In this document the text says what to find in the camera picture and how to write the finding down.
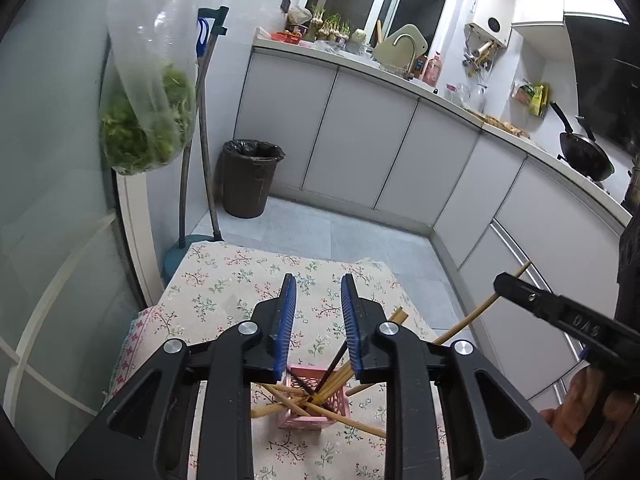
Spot black chopstick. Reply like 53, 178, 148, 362
288, 370, 314, 396
307, 340, 347, 401

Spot pink perforated utensil holder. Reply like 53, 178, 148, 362
278, 365, 350, 431

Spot kitchen faucet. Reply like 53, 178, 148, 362
393, 32, 416, 79

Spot person's right hand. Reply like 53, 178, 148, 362
539, 366, 636, 448

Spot floral tablecloth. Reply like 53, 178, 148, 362
110, 242, 436, 479

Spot black wok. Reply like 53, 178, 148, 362
549, 101, 615, 182

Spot black trash bin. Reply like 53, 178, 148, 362
221, 139, 285, 219

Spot yellow green snack bags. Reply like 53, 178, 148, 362
511, 79, 551, 117

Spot plastic bag of greens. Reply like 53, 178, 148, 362
100, 0, 198, 176

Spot black range hood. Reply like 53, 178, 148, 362
565, 14, 639, 156

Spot red tray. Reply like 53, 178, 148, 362
270, 30, 302, 44

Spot pink detergent bottle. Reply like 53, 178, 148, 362
423, 52, 442, 88

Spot green cutting board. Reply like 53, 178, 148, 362
372, 24, 428, 68

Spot potted green sprouts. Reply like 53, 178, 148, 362
304, 6, 352, 42

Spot white water heater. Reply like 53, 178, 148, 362
465, 0, 515, 48

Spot mop with blue handle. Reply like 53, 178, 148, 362
160, 6, 229, 284

